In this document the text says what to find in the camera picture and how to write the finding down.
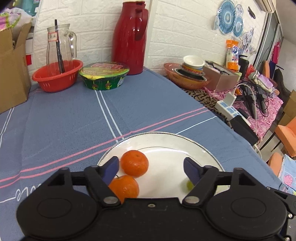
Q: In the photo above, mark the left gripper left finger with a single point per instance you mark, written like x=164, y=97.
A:
x=98, y=179

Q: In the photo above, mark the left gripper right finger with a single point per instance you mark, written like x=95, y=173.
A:
x=203, y=179

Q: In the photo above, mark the green fruit on plate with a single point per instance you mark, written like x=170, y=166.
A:
x=189, y=185

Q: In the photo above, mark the orange mandarin with stem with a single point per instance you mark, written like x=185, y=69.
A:
x=124, y=187

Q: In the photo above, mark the white round plate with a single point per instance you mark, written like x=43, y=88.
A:
x=165, y=152

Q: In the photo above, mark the orange mandarin back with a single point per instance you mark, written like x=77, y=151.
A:
x=134, y=163

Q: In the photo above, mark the black box on side table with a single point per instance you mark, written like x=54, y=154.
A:
x=243, y=129

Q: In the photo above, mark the blue striped tablecloth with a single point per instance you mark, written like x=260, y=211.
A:
x=75, y=127

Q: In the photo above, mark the white power strip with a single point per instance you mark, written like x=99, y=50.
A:
x=229, y=111

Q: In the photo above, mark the white charger plug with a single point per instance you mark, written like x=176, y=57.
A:
x=229, y=99

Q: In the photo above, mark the green instant noodle bowl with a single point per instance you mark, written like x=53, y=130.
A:
x=104, y=75

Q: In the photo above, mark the red plastic basket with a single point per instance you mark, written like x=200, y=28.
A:
x=57, y=82

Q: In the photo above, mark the black stick in pitcher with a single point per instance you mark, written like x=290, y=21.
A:
x=58, y=49

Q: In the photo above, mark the brown cardboard box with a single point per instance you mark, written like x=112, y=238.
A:
x=15, y=81

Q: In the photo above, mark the orange white snack bag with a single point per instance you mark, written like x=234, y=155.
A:
x=232, y=55

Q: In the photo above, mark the red thermos jug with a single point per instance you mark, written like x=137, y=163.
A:
x=130, y=36

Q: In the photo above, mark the glass pitcher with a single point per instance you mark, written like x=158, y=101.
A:
x=68, y=44

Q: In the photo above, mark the floral cloth bundle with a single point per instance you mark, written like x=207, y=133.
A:
x=14, y=18

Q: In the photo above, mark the white air conditioner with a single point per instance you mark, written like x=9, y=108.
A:
x=268, y=6

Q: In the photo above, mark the blue decorative wall plates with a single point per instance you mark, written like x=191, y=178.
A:
x=229, y=18

